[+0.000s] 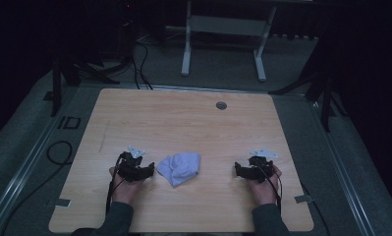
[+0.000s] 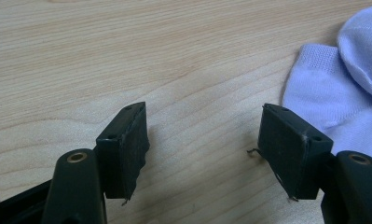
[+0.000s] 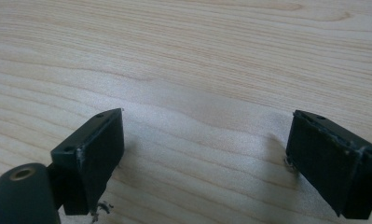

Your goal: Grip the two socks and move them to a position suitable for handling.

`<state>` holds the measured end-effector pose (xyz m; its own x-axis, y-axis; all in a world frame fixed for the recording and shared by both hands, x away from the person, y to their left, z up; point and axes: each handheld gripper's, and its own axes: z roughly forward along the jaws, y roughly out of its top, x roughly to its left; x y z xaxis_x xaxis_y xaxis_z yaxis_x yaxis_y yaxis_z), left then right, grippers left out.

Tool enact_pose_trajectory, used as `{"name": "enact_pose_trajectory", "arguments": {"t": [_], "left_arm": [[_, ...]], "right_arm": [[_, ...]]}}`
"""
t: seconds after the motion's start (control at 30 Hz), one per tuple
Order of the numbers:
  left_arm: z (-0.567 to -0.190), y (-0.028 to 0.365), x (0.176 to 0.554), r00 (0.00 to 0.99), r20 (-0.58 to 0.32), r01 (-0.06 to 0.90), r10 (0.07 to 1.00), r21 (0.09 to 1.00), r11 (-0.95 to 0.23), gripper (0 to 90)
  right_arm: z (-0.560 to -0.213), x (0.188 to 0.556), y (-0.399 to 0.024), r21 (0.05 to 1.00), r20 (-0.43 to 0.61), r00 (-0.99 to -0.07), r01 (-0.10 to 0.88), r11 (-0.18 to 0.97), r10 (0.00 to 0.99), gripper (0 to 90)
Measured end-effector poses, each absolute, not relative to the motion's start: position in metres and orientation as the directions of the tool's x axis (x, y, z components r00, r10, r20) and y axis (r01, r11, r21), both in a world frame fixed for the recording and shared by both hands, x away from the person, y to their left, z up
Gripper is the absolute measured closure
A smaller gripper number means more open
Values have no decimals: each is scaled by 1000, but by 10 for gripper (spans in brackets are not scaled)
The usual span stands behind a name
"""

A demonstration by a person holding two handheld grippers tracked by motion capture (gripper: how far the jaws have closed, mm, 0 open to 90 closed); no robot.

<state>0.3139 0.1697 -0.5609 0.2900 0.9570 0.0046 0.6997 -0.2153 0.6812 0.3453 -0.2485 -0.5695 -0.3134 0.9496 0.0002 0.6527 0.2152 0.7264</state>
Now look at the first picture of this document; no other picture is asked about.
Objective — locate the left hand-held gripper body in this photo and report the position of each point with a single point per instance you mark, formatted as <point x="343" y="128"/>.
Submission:
<point x="128" y="165"/>

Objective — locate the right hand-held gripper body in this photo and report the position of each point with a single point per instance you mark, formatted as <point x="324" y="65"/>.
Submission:
<point x="260" y="165"/>

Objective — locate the white cloth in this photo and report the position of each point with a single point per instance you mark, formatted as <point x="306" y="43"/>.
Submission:
<point x="180" y="167"/>

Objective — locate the person's left hand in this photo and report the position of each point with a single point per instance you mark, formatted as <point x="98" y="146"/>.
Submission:
<point x="126" y="190"/>

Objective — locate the person's right hand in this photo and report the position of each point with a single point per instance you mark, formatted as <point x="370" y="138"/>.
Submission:
<point x="265" y="191"/>

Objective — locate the grey round table grommet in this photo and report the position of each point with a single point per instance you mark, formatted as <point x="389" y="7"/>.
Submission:
<point x="221" y="105"/>

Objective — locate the black tape floor mark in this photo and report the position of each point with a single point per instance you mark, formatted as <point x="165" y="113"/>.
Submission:
<point x="69" y="123"/>

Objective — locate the black tripod stand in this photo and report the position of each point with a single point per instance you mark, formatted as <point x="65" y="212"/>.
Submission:
<point x="319" y="87"/>
<point x="75" y="70"/>

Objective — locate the metal floor rail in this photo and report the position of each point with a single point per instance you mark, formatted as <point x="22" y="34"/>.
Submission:
<point x="23" y="175"/>
<point x="344" y="183"/>

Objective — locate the white metal desk frame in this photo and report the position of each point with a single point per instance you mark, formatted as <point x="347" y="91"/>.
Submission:
<point x="228" y="26"/>

